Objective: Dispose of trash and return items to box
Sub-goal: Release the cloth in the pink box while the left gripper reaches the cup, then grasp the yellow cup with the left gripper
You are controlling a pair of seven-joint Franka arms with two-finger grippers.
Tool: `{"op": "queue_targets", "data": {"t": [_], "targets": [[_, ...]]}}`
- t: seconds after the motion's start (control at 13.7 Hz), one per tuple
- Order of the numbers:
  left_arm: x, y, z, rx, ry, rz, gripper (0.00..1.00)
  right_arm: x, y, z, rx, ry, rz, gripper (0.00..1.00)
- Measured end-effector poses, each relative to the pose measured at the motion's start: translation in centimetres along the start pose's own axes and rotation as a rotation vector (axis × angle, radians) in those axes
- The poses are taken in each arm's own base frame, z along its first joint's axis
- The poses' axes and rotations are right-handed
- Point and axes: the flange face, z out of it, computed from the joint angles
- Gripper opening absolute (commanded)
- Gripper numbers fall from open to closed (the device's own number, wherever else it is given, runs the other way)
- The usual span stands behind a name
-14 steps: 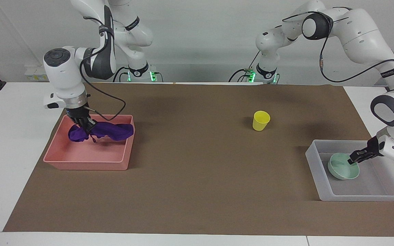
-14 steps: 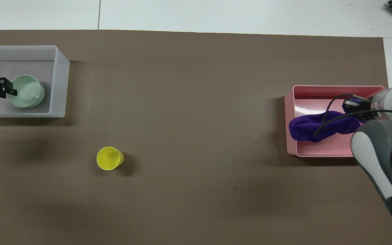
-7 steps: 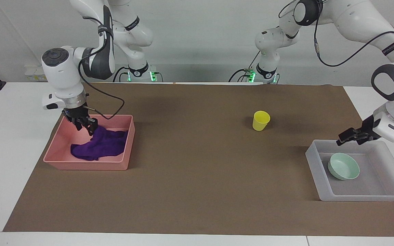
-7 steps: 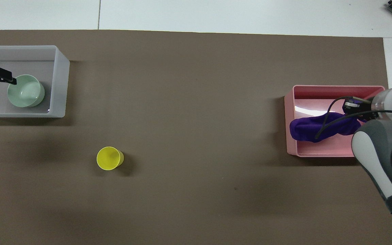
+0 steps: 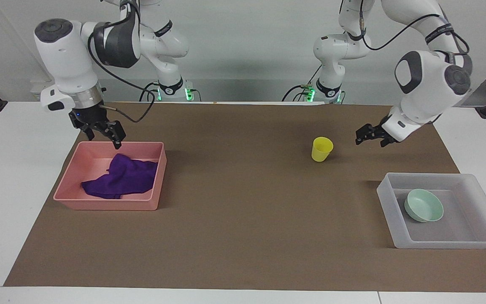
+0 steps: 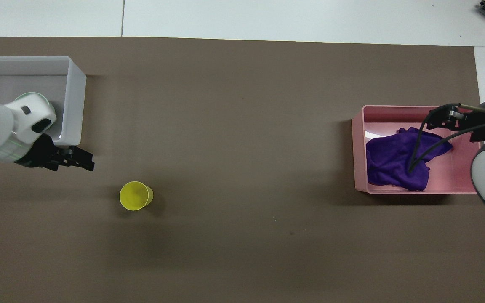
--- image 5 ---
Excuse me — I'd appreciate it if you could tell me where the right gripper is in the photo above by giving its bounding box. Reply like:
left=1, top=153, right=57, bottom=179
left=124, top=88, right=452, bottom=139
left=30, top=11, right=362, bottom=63
left=69, top=104, right=127, bottom=150

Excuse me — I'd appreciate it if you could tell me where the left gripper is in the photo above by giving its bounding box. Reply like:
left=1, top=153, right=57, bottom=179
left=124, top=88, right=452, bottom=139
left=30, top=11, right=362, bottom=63
left=355, top=117, right=397, bottom=148

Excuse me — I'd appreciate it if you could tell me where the pink plastic box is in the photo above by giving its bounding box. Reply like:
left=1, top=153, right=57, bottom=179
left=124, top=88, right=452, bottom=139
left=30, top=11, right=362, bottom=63
left=53, top=141, right=167, bottom=211

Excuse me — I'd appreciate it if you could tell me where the purple cloth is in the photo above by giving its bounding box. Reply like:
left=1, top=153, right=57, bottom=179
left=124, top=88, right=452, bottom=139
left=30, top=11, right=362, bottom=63
left=81, top=153, right=159, bottom=200

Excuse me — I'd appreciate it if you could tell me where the yellow plastic cup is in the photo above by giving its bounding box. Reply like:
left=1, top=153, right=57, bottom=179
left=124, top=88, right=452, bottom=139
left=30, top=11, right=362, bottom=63
left=311, top=136, right=334, bottom=163

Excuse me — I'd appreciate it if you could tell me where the light green bowl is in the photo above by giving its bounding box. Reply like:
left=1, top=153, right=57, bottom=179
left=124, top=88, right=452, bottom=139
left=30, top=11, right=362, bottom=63
left=404, top=188, right=444, bottom=223

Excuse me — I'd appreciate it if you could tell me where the clear plastic tray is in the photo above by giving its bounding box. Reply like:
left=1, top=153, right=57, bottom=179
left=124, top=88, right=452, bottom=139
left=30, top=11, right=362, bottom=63
left=376, top=172, right=486, bottom=250

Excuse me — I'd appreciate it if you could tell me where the black cable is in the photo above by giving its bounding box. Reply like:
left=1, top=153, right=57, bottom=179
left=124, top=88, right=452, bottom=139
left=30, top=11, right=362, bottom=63
left=87, top=8, right=157, bottom=124
left=359, top=12, right=471, bottom=56
left=139, top=81, right=160, bottom=102
left=281, top=64, right=324, bottom=102

